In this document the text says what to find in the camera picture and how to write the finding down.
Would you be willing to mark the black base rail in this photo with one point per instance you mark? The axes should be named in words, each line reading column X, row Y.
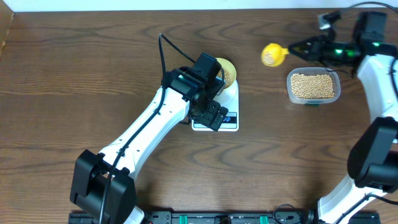
column 290, row 217

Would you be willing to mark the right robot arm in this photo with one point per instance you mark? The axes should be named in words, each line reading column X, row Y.
column 372, row 165

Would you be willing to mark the yellow measuring scoop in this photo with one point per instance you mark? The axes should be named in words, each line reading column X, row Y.
column 273, row 55

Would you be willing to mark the soybeans pile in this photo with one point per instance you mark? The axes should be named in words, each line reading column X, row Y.
column 312, row 86

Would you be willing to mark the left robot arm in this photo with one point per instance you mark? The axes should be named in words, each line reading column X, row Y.
column 103, row 184

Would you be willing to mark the yellow bowl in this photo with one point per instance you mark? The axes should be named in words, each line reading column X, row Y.
column 230, row 67

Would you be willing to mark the soybeans in bowl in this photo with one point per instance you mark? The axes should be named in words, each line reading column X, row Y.
column 225, row 75

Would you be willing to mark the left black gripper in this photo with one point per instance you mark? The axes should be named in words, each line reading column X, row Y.
column 208, row 119

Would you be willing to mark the clear plastic container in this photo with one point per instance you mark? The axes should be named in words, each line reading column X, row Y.
column 314, row 71

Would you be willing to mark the white digital kitchen scale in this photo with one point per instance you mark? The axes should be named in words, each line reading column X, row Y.
column 231, row 102

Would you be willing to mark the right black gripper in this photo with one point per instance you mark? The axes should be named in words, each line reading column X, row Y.
column 313, row 51

